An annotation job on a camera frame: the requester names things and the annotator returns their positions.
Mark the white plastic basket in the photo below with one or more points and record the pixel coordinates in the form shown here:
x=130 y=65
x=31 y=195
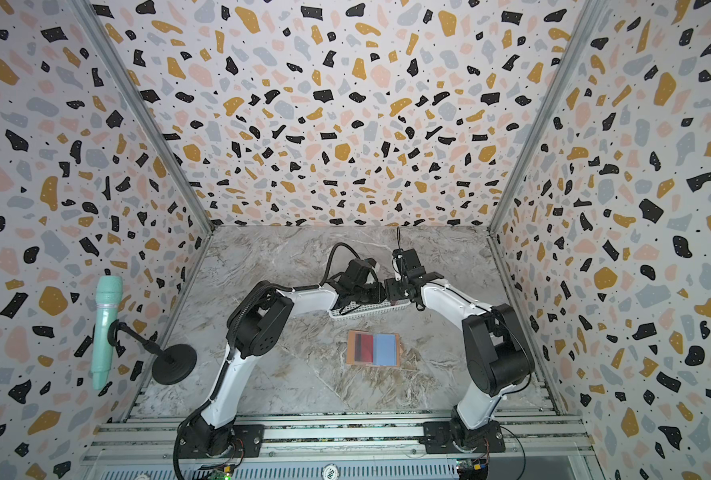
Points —
x=370 y=309

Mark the red VIP card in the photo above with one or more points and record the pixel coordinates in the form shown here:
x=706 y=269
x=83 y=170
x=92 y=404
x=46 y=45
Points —
x=363 y=348

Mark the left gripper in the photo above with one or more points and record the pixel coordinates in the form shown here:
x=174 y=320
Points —
x=382 y=292

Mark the aluminium mounting rail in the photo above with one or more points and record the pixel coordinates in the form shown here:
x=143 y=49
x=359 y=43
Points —
x=531 y=445

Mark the tan leather card holder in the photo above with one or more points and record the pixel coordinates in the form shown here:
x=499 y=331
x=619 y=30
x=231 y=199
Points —
x=386 y=350

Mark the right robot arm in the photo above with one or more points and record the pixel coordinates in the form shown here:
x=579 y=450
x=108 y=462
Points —
x=498 y=360

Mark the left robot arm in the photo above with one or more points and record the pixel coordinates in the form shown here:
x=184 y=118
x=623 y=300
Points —
x=254 y=328

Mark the mint green microphone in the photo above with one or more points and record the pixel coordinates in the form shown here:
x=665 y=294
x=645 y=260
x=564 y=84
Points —
x=108 y=296

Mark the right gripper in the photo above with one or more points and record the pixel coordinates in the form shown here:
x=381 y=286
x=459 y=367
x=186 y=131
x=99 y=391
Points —
x=393 y=288

